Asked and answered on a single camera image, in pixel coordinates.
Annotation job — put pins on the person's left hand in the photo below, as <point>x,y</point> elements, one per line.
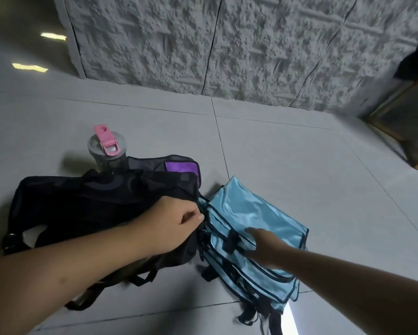
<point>163,226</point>

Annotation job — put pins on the person's right hand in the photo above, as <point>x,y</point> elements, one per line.
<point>268,249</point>

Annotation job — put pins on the person's left thumb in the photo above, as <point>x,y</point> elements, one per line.
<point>192,221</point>

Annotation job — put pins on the person's right fingers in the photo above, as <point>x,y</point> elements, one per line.
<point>256,234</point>

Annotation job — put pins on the light blue satin backpack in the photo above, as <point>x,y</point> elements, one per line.
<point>240,209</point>

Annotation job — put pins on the black backpack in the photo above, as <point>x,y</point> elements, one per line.
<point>90,202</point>

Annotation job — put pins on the person's left forearm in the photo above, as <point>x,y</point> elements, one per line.
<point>62,272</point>

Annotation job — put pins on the person's right forearm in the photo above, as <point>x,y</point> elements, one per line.
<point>362,293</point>

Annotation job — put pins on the grey bottle with pink lid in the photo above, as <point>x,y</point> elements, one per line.
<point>106,149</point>

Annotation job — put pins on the wooden framed panel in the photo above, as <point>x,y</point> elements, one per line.
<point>409,125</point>

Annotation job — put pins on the black cloth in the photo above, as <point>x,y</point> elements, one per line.
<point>416,59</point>

